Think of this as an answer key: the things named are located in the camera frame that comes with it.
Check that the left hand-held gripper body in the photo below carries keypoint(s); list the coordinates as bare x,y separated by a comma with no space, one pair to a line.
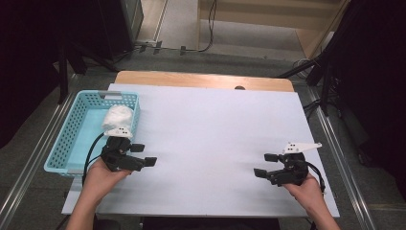
116,156

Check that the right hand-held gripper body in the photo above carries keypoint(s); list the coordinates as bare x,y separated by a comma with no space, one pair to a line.
293,169

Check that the white baby romper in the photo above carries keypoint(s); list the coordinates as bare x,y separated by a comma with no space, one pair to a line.
118,116

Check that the light blue plastic basket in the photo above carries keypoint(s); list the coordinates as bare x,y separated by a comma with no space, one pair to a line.
79,137

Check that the person's right hand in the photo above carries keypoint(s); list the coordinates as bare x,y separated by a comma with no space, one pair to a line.
304,195

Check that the person's left hand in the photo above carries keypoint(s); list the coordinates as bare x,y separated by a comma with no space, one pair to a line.
102,182

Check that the person's dark clothing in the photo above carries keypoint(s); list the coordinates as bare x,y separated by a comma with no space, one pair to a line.
207,225

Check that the dark round table grommet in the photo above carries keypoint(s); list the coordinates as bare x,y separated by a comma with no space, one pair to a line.
239,87

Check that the black metal stand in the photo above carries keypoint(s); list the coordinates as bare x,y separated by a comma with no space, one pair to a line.
325,96
63,80

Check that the black curtain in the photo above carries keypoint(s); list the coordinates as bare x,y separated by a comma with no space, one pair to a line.
376,80
25,64

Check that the black cabinet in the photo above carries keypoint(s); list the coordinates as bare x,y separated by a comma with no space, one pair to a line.
121,25

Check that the aluminium frame rail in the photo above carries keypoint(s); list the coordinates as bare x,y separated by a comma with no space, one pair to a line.
352,188
40,145

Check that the wooden shelf frame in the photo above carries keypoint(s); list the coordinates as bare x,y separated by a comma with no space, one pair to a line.
255,19

